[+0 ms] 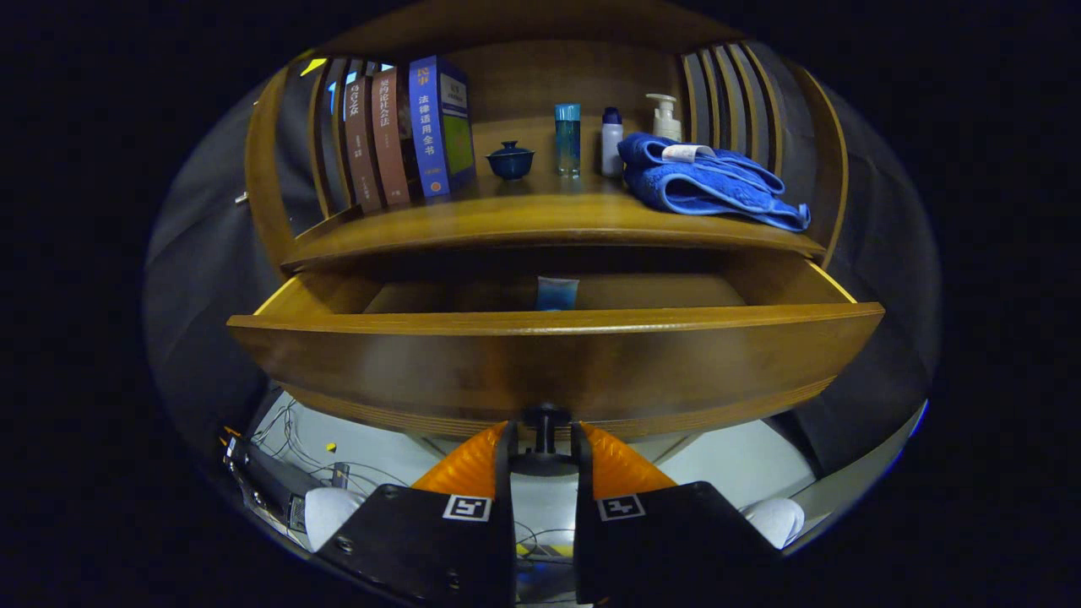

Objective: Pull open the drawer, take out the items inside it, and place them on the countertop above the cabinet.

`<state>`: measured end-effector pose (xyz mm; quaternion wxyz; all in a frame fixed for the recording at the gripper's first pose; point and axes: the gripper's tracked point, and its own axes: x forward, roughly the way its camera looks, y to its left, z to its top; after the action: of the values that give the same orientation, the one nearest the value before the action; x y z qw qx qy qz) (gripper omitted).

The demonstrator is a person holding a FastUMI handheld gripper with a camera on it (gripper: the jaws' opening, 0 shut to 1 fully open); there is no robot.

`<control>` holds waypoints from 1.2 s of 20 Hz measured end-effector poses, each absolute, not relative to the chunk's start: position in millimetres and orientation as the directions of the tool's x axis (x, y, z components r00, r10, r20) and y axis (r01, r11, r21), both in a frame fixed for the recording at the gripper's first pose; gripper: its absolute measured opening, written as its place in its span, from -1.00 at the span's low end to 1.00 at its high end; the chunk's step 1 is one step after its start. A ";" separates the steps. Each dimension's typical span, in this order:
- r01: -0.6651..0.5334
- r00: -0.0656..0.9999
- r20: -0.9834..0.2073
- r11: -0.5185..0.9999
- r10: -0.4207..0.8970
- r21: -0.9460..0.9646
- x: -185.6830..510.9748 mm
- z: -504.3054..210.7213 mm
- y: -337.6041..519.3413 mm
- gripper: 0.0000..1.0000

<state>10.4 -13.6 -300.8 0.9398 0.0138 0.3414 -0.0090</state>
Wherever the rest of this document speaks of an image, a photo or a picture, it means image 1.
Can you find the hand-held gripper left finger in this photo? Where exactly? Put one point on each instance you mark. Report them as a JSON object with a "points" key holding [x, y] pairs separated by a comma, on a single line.
{"points": [[504, 473]]}

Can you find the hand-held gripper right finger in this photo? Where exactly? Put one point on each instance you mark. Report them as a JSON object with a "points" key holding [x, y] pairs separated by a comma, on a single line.
{"points": [[583, 473]]}

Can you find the wooden drawer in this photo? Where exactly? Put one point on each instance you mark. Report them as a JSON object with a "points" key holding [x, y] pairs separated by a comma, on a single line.
{"points": [[549, 371]]}

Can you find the blue cosmetic tube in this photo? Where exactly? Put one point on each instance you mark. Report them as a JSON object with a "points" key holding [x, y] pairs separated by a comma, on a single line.
{"points": [[557, 294]]}

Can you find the wooden countertop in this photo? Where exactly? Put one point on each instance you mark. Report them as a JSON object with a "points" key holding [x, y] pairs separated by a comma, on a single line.
{"points": [[524, 215]]}

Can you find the wooden cabinet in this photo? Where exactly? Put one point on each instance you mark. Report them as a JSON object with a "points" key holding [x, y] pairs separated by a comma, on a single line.
{"points": [[540, 76]]}

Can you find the person's white shoe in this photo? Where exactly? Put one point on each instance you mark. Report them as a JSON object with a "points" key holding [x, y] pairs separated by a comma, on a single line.
{"points": [[777, 521], [329, 517]]}

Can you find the blue folded towel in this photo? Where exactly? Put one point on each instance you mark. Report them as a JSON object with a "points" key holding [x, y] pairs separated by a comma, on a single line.
{"points": [[692, 186]]}

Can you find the blue lidded teacup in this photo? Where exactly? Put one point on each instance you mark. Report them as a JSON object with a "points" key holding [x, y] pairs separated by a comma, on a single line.
{"points": [[510, 162]]}

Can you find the white bottle with blue cap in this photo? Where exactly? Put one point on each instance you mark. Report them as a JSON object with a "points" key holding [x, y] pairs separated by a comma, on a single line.
{"points": [[612, 148]]}

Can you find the teal glass bottle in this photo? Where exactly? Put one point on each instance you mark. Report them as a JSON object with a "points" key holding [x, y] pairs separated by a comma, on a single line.
{"points": [[567, 139]]}

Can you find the reddish brown book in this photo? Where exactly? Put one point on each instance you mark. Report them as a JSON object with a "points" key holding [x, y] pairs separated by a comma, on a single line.
{"points": [[390, 143]]}

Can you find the dark brown book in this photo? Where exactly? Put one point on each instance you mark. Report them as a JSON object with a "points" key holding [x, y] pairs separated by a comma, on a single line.
{"points": [[361, 152]]}

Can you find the thick blue book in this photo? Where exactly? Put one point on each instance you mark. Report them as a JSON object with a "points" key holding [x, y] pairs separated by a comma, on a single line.
{"points": [[431, 127]]}

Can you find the white pump bottle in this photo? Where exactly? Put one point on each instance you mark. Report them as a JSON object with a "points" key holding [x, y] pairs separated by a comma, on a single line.
{"points": [[667, 125]]}

